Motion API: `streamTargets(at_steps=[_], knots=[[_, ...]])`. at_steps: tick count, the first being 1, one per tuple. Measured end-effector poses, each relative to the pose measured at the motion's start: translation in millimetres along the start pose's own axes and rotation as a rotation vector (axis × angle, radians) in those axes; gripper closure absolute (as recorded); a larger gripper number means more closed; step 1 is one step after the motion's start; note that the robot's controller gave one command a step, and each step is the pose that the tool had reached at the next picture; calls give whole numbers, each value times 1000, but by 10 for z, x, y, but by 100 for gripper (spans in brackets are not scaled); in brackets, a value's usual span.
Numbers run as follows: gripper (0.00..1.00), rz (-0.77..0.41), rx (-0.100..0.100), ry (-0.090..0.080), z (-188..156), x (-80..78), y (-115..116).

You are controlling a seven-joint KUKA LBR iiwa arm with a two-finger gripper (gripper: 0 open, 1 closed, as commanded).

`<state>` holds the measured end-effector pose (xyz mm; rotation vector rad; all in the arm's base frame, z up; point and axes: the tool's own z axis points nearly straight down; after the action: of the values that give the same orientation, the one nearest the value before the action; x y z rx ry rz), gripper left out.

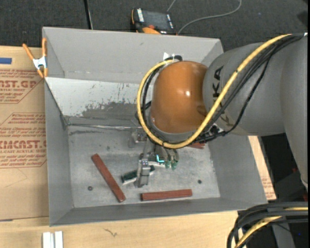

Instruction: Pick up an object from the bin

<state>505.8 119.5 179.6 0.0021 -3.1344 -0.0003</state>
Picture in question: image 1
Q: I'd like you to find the black cylinder on white bracket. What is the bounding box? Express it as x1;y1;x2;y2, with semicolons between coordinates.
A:
205;123;226;139

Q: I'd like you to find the brown cardboard board, red print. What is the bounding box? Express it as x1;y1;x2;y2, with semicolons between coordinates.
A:
0;44;277;223

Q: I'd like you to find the grey metal bin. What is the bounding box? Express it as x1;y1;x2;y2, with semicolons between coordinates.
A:
42;26;269;227

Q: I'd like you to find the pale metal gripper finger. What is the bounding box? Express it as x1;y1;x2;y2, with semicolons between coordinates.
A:
134;159;151;189
128;128;148;149

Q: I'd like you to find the dark green flat block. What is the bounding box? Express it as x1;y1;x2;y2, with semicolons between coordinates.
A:
120;165;156;184

